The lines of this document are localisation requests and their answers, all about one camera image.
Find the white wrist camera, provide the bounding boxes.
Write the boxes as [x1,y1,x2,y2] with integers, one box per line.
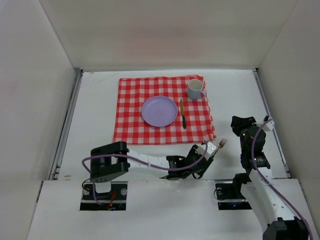
[195,141,218,160]
[259,115,275,132]

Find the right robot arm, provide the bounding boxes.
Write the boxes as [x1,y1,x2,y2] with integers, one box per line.
[230,116,314,240]

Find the red white checkered cloth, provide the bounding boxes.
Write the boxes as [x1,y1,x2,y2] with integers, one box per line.
[113,74,216,145]

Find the gold knife dark handle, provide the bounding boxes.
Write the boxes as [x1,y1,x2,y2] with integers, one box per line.
[179,99,187,129]

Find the white mug blue handle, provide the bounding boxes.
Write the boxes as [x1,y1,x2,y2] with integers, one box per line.
[187,79,207,101]

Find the lilac plastic plate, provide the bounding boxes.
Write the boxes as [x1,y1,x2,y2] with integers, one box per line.
[141,96,178,128]

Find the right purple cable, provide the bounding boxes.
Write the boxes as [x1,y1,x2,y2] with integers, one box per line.
[251,119,315,240]

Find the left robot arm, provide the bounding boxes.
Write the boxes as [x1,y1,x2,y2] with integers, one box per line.
[87,141,217,194]

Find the purple cable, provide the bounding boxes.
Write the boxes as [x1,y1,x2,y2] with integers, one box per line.
[81,141,208,206]
[251,119,315,240]

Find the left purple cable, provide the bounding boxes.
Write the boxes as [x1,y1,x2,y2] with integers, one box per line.
[81,141,208,206]

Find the gold fork dark handle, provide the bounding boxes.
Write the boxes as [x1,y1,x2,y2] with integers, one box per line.
[213,138,227,156]

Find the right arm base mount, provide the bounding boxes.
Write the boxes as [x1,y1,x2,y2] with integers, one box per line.
[213,173,252,211]

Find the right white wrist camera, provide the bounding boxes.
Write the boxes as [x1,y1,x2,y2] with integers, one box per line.
[259,115,275,132]

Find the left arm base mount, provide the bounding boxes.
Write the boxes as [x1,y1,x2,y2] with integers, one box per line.
[79,179,128,211]

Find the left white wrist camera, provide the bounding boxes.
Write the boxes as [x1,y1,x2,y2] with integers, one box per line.
[195,141,218,160]

